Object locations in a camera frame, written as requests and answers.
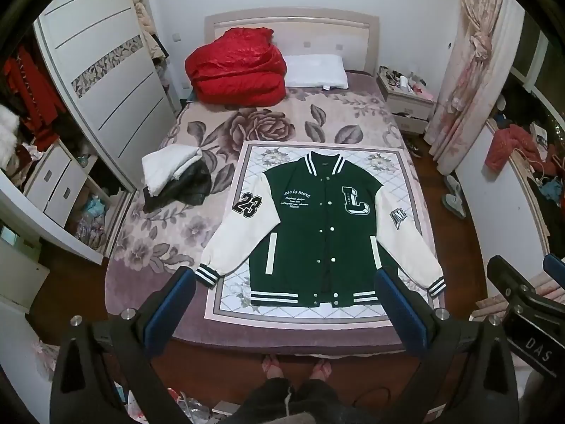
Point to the white drawer unit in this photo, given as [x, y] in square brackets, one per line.
[57, 185]

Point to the white pillow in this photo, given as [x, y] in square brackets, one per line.
[315, 70]

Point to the folded white cloth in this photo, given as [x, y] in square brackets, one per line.
[170, 165]

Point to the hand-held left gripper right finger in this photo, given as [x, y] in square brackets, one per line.
[399, 305]

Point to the person's legs in dark pants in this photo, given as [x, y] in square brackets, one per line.
[287, 402]

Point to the beige nightstand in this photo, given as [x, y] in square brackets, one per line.
[404, 101]

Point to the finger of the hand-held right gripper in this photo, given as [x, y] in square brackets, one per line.
[507, 276]
[555, 266]

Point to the green and white varsity jacket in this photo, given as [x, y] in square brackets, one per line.
[322, 229]

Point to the white curved side table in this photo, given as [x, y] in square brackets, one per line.
[499, 194]

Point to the red garment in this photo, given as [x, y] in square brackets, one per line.
[512, 143]

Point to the hanging red clothes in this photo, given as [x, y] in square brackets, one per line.
[31, 92]

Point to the dark shoes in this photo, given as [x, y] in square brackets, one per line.
[413, 148]

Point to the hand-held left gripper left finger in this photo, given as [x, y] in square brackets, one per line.
[170, 305]

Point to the person's pink slipper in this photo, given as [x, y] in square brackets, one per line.
[270, 367]
[319, 369]

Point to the hanging beige coats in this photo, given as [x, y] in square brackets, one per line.
[148, 22]

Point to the red duvet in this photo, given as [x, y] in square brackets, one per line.
[236, 68]

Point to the quilted floral-corner mat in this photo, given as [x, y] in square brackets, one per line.
[260, 172]

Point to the white sliding-door wardrobe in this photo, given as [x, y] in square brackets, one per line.
[106, 75]

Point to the bed with beige headboard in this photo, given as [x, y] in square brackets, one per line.
[309, 35]

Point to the black leather jacket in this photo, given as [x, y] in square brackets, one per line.
[187, 187]

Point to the grey slipper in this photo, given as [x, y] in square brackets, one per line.
[452, 183]
[454, 206]

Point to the pink floral curtain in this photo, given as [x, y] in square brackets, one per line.
[472, 75]

